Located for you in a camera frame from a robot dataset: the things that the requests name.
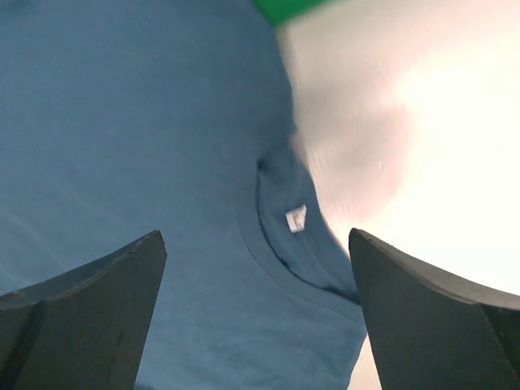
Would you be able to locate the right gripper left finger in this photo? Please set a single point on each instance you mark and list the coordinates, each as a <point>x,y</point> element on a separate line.
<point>85,328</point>

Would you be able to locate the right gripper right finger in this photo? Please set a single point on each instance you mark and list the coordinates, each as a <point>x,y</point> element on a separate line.
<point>429,328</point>

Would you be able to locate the dark blue t shirt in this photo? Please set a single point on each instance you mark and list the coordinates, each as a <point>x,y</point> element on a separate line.
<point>123,117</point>

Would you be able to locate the folded green t shirt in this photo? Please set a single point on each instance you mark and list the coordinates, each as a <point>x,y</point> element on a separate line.
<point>278,12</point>

